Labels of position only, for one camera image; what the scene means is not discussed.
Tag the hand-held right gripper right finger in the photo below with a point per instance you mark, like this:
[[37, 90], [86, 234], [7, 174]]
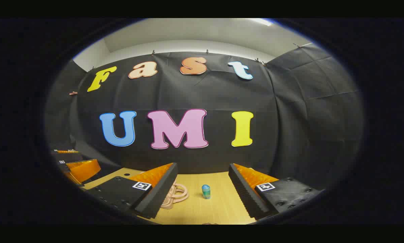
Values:
[[244, 192]]

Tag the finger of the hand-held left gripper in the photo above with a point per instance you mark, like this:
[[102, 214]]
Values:
[[67, 157], [83, 170]]

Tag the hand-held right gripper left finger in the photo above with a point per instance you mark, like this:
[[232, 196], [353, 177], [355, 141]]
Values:
[[161, 192]]

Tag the blue green bottle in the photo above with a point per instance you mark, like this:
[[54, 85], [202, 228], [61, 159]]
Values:
[[206, 192]]

